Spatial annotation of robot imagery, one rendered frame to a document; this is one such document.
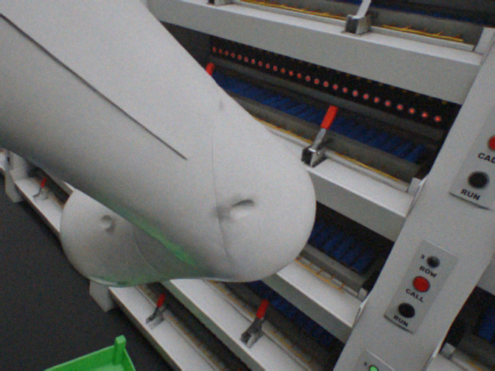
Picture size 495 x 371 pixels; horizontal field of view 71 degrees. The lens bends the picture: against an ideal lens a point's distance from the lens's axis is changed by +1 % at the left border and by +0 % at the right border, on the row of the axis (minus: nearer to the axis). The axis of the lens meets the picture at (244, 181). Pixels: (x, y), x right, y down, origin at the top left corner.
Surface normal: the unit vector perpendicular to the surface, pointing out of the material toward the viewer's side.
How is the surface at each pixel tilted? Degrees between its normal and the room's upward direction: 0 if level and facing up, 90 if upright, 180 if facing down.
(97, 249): 92
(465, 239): 90
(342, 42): 108
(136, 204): 118
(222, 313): 18
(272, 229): 82
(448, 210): 90
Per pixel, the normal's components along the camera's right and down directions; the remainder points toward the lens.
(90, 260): -0.36, 0.39
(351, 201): -0.68, 0.41
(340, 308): 0.04, -0.81
